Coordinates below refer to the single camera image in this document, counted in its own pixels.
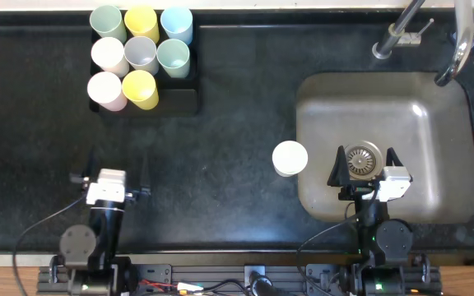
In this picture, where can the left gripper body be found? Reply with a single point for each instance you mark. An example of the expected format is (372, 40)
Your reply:
(138, 192)

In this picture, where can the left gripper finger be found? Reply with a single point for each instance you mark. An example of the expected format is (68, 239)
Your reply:
(145, 177)
(91, 166)

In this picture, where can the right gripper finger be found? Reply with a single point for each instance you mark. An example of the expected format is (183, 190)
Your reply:
(393, 159)
(339, 170)

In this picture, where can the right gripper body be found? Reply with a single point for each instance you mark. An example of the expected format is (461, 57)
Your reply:
(356, 191)

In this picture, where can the white cup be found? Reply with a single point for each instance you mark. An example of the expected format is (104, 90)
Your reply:
(289, 158)

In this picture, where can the yellow cup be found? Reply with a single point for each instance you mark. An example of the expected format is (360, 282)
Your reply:
(140, 20)
(139, 86)

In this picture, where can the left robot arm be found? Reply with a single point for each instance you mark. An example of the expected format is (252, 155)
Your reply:
(105, 230)

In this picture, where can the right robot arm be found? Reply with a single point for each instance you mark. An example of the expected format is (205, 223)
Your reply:
(393, 240)

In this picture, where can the steel sink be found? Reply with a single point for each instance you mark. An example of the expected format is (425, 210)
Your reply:
(426, 144)

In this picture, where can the black tray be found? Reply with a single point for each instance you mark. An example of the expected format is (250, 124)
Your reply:
(179, 100)

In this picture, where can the steel tap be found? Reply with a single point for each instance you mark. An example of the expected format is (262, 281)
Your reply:
(385, 45)

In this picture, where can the grey cup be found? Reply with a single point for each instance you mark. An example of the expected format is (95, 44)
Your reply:
(140, 53)

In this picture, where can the green cup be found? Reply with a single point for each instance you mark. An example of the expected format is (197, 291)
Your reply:
(173, 55)
(105, 20)

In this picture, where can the blue cup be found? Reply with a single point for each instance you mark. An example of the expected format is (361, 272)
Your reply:
(176, 22)

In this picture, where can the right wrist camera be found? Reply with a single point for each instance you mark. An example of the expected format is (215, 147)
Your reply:
(393, 183)

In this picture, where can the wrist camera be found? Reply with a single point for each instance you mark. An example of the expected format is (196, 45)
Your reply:
(107, 187)
(393, 183)

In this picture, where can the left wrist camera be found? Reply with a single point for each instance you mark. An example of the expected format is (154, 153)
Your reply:
(107, 187)

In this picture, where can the mounting rail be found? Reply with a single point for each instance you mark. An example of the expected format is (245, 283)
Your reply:
(220, 279)

